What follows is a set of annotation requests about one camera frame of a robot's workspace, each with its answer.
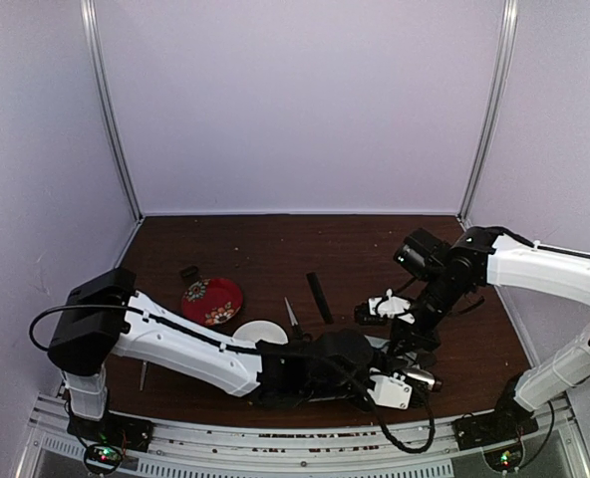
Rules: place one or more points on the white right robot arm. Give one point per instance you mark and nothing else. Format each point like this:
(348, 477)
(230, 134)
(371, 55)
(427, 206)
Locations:
(545, 288)

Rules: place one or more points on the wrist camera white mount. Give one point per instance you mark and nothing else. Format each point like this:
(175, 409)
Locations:
(389, 391)
(377, 311)

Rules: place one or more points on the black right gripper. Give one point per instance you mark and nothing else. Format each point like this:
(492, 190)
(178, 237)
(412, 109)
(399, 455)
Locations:
(415, 339)

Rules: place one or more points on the aluminium corner post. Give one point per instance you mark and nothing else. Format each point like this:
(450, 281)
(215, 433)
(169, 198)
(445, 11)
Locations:
(94, 43)
(501, 70)

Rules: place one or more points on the silver hair clipper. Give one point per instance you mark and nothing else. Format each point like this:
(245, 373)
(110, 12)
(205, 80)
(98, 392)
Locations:
(417, 376)

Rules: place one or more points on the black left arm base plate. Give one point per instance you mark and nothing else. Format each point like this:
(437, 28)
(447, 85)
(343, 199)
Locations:
(124, 432)

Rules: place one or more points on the grey zip pouch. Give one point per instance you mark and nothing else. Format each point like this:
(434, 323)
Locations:
(383, 346)

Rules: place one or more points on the left aluminium corner post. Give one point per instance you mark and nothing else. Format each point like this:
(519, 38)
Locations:
(94, 43)

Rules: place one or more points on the red floral plate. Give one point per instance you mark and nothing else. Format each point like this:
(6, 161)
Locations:
(211, 302)

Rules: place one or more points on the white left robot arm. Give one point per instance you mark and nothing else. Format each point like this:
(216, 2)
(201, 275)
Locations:
(108, 316)

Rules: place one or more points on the right aluminium corner post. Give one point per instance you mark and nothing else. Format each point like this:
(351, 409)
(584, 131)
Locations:
(501, 70)

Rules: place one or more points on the white ceramic bowl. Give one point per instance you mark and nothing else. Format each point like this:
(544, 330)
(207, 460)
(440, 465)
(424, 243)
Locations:
(261, 330)

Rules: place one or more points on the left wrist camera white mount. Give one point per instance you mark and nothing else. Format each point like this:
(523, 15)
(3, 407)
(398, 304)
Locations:
(389, 391)

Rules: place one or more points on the black comb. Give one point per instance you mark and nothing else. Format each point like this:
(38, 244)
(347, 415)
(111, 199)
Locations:
(319, 298)

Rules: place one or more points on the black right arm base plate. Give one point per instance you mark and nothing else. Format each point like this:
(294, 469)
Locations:
(486, 429)

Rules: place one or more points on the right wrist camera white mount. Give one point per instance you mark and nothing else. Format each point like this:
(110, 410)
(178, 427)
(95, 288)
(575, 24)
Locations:
(377, 311)

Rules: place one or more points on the black handled scissors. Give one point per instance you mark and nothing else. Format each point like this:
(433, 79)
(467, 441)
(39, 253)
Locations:
(297, 331)
(143, 376)

